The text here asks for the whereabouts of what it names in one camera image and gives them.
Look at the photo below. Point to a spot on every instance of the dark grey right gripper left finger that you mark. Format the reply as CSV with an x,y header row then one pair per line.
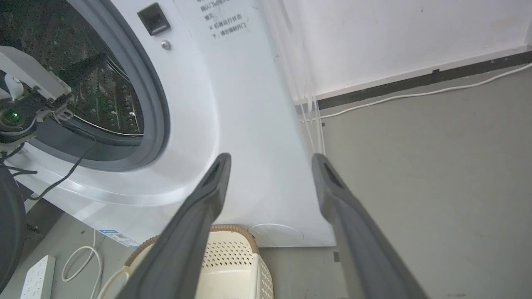
x,y
187,241

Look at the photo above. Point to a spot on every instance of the white power strip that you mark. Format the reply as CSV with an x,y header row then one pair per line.
x,y
37,277

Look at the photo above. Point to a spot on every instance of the blue white energy sticker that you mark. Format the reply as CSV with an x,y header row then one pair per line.
x,y
118,238

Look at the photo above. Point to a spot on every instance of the white front-load washing machine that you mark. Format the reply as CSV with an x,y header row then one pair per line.
x,y
249,124

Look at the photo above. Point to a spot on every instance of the black baseboard strip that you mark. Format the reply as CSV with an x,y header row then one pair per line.
x,y
436,75

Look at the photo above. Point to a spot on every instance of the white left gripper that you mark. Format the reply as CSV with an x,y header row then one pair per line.
x,y
29,70

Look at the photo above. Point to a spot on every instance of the cream perforated laundry basket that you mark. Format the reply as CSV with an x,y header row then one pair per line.
x,y
232,265

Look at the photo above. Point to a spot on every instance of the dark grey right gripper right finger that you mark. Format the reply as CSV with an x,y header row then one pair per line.
x,y
361,249

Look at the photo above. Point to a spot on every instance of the dark grey washing machine door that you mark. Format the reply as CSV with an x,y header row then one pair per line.
x,y
10,232

